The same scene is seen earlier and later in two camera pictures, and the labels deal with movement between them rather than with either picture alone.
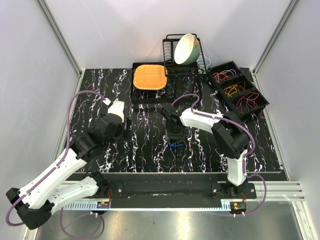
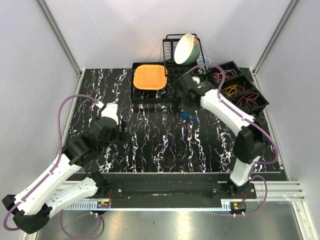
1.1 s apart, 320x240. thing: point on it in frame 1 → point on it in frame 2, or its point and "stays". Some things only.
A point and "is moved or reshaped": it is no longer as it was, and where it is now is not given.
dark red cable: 250,101 stays
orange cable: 221,76 stays
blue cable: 174,144 is moved or reshaped
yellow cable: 230,90 stays
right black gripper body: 177,133 → 186,105
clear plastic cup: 201,65 stays
